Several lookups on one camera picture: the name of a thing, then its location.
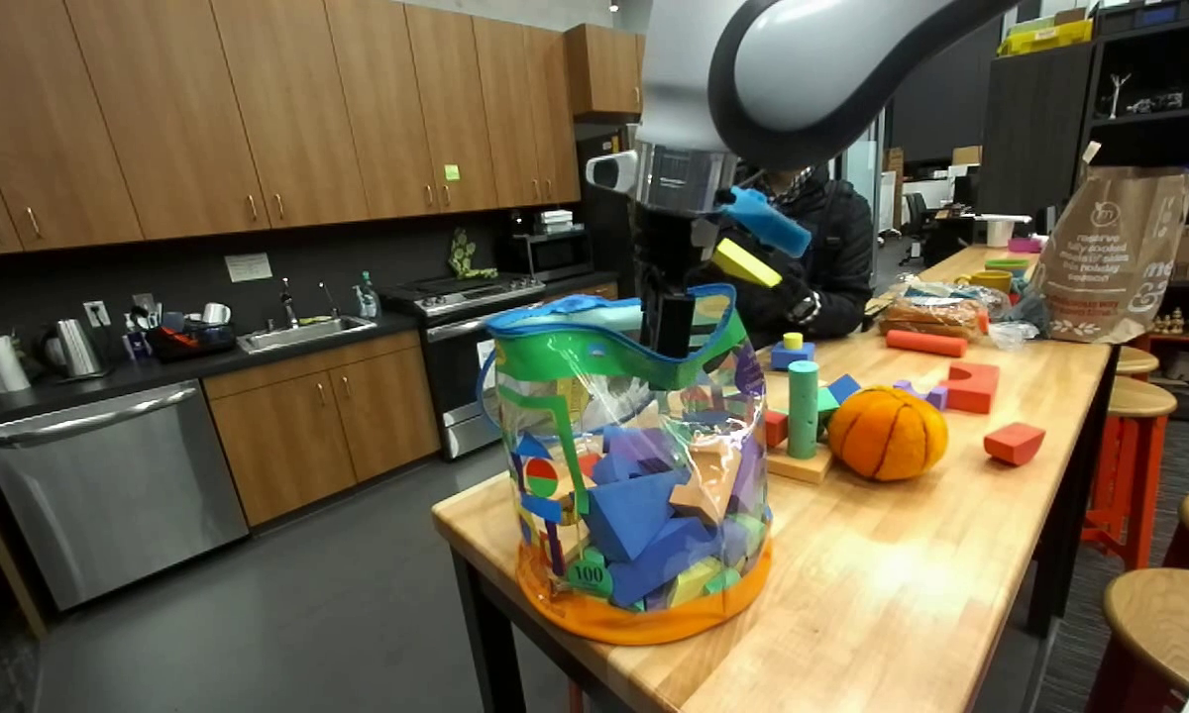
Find upper wooden cabinets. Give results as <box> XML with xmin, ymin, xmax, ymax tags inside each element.
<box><xmin>0</xmin><ymin>0</ymin><xmax>577</xmax><ymax>253</ymax></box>

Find person in black jacket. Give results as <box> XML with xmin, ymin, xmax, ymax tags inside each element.
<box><xmin>741</xmin><ymin>161</ymin><xmax>877</xmax><ymax>346</ymax></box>

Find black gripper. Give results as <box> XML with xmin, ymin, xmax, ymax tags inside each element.
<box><xmin>631</xmin><ymin>210</ymin><xmax>700</xmax><ymax>358</ymax></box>

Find wooden stool red legs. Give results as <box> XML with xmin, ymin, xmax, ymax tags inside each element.
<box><xmin>1080</xmin><ymin>376</ymin><xmax>1175</xmax><ymax>565</ymax></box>

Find stainless steel dishwasher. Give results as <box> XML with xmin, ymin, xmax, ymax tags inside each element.
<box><xmin>0</xmin><ymin>379</ymin><xmax>251</xmax><ymax>611</ymax></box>

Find red foam brick pair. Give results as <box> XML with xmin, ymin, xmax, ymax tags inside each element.
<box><xmin>946</xmin><ymin>366</ymin><xmax>998</xmax><ymax>413</ymax></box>

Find orange plush ball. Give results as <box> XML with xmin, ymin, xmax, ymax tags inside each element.
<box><xmin>827</xmin><ymin>387</ymin><xmax>946</xmax><ymax>483</ymax></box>

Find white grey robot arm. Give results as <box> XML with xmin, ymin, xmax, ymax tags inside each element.
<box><xmin>585</xmin><ymin>0</ymin><xmax>1014</xmax><ymax>358</ymax></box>

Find packaged bread bag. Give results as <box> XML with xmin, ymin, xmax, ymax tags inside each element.
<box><xmin>881</xmin><ymin>286</ymin><xmax>992</xmax><ymax>339</ymax></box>

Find lower wooden cabinet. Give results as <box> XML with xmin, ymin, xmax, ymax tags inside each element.
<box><xmin>206</xmin><ymin>331</ymin><xmax>438</xmax><ymax>528</ymax></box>

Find stainless steel oven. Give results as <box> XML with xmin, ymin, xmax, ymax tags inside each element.
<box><xmin>396</xmin><ymin>273</ymin><xmax>619</xmax><ymax>461</ymax></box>

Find white paper towel roll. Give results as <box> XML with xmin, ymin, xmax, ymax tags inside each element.
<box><xmin>0</xmin><ymin>331</ymin><xmax>29</xmax><ymax>397</ymax></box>

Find wooden base plate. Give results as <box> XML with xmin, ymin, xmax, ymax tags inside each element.
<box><xmin>765</xmin><ymin>445</ymin><xmax>833</xmax><ymax>483</ymax></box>

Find clear plastic toy bag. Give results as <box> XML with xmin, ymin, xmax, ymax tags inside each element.
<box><xmin>483</xmin><ymin>286</ymin><xmax>774</xmax><ymax>647</ymax></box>

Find kitchen sink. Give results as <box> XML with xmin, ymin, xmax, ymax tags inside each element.
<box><xmin>239</xmin><ymin>315</ymin><xmax>376</xmax><ymax>358</ymax></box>

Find long red foam block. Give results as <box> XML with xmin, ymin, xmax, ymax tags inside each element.
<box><xmin>883</xmin><ymin>327</ymin><xmax>968</xmax><ymax>358</ymax></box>

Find brown paper bag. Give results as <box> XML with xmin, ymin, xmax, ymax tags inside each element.
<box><xmin>1034</xmin><ymin>166</ymin><xmax>1189</xmax><ymax>346</ymax></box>

